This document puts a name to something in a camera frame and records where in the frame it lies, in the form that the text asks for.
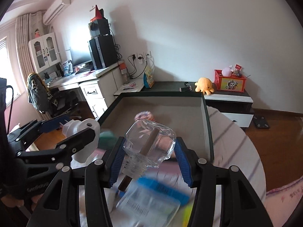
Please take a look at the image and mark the red triangular paper item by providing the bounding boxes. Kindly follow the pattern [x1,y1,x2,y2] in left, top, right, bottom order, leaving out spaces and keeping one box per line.
[90,5,104,22]

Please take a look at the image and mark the dark jacket on chair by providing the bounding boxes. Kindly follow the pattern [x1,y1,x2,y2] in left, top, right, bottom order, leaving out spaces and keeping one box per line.
[27,73,53,113]

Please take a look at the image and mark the wall power socket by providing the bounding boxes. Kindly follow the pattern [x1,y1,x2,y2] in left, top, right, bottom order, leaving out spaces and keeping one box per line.
[130,52,152,64]

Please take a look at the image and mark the pink plush toy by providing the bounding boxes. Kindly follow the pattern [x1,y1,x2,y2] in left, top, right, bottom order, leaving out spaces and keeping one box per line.
[221,65,233,77]

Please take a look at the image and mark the striped white bed quilt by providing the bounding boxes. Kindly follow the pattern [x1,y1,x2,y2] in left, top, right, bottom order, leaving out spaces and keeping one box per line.
[71,106,267,227]

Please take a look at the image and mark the black floor scale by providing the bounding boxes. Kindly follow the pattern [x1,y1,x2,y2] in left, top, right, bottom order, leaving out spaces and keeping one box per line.
[252,115,270,129]

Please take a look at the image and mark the small doll on cabinet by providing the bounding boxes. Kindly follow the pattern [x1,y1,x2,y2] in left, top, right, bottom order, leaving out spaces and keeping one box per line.
[34,29,41,38]

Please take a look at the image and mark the black speaker box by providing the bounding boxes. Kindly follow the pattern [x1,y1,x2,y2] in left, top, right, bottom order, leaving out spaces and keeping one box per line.
[88,19,110,37]

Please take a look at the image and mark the clear teal plastic container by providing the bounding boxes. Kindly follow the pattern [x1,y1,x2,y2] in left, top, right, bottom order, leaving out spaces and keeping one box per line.
[98,131,118,150]

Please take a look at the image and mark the wall air conditioner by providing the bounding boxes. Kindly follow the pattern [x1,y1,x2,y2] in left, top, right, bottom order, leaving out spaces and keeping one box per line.
[43,0,71,25]

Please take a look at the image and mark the orange octopus plush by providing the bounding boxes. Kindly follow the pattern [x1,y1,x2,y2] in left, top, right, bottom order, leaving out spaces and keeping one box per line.
[195,77,215,95]

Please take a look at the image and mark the blue plastic box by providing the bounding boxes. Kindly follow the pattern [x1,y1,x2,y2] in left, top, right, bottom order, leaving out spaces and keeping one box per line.
[118,177,190,205]

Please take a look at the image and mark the white glass-door cabinet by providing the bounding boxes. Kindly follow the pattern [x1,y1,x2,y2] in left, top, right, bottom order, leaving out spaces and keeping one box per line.
[28,32,61,73]

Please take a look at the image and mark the yellow plastic comb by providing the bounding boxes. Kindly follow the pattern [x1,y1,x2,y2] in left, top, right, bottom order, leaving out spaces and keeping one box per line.
[182,204,193,227]

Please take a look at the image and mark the red storage box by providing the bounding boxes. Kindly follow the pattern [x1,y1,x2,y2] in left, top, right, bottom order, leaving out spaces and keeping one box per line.
[214,70,247,93]

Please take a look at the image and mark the computer monitor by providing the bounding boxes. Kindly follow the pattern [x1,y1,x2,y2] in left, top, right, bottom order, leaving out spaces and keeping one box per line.
[70,49,91,68]

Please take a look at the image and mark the black office chair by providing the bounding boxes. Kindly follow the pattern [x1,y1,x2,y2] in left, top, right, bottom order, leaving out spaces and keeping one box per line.
[46,91,79,118]

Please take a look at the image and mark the white paper packet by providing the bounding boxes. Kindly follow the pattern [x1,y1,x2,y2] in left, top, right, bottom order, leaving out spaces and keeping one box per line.
[117,182,180,226]

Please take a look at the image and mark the white desk with drawers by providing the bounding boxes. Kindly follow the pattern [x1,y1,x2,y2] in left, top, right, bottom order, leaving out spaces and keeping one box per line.
[49,63,123,119]

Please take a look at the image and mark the pink pillow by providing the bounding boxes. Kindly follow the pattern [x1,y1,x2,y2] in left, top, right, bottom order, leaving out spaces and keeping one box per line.
[265,177,302,226]

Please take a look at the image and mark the black computer tower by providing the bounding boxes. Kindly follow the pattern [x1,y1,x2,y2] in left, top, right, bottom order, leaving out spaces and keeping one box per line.
[89,35,118,70]

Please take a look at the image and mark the pink box with green rim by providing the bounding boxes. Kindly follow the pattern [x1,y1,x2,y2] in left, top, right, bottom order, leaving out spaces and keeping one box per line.
[98,92,214,162]

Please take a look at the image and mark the blue yellow snack bag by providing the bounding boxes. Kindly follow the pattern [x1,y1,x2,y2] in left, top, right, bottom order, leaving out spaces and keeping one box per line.
[143,65,154,88]

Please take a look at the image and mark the rose gold metal canister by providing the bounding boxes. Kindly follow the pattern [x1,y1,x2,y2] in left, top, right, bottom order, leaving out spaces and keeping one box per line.
[157,135,176,158]

